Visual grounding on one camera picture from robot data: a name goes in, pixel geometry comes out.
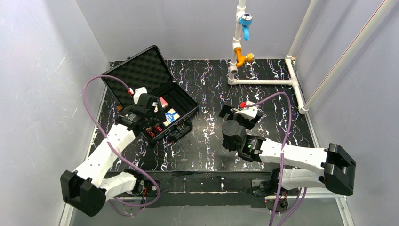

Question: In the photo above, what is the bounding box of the red dice pair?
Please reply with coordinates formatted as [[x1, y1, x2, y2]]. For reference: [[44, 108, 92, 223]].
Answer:
[[155, 125, 163, 133]]

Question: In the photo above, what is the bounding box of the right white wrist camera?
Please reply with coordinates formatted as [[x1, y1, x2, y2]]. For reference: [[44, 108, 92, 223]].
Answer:
[[237, 101, 258, 120]]

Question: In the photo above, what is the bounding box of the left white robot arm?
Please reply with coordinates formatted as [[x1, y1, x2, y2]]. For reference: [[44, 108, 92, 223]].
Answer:
[[60, 93, 166, 217]]

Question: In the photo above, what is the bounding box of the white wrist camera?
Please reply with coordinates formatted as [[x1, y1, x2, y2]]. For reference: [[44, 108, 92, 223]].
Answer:
[[237, 101, 258, 120], [133, 87, 147, 104]]

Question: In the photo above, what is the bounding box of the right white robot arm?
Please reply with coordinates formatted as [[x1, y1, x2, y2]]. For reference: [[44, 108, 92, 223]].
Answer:
[[219, 105, 357, 196]]

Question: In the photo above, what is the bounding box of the white PVC pipe frame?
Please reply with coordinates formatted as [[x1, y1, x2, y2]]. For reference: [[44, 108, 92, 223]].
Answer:
[[227, 0, 399, 115]]

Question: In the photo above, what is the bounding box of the orange pipe fitting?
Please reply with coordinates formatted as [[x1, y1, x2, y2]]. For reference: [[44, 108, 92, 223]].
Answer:
[[234, 48, 255, 68]]

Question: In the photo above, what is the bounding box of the red playing card box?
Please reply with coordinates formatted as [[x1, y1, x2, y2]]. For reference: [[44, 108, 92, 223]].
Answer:
[[160, 97, 169, 109]]

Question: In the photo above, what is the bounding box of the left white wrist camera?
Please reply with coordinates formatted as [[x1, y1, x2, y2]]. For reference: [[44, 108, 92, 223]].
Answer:
[[133, 87, 147, 104]]

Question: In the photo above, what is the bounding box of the blue playing card box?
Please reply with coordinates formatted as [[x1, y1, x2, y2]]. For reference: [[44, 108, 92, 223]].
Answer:
[[163, 108, 180, 127]]

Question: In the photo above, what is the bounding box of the black foam-lined poker case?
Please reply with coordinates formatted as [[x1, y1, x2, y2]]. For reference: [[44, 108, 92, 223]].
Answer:
[[101, 45, 199, 143]]

